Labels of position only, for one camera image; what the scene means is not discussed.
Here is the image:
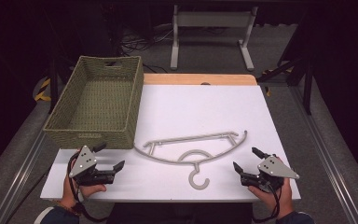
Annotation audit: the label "white board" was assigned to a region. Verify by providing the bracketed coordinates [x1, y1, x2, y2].
[39, 84, 302, 203]

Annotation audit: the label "black metal stand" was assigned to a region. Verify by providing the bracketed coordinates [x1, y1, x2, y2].
[47, 55, 76, 115]
[255, 46, 314, 116]

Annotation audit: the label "white metal table frame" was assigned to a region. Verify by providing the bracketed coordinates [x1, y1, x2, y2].
[170, 4, 259, 72]

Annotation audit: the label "green woven basket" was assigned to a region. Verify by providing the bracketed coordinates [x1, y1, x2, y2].
[42, 55, 145, 150]

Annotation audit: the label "person's left hand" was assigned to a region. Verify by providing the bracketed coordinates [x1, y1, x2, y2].
[61, 175, 107, 209]

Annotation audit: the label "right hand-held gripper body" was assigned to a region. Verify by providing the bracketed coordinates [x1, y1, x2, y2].
[241, 155, 300, 193]

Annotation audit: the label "metal floor rail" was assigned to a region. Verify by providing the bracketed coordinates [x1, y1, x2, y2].
[287, 83, 358, 224]
[0, 129, 50, 224]

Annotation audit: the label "person's legs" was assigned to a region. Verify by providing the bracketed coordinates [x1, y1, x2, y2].
[106, 202, 255, 224]

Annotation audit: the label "person's right hand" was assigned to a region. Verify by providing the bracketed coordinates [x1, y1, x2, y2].
[247, 178, 295, 220]

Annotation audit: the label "black floor cables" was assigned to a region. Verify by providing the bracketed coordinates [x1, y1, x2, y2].
[117, 22, 175, 75]

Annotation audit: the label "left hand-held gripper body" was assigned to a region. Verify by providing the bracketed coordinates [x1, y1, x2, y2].
[68, 145, 117, 188]

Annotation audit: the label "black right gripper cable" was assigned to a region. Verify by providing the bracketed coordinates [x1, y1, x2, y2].
[252, 183, 283, 224]

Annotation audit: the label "grey clothes hanger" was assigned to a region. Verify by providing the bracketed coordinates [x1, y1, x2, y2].
[133, 130, 249, 191]

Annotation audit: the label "yellow black striped tape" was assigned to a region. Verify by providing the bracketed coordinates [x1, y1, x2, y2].
[34, 77, 52, 103]
[261, 68, 293, 98]

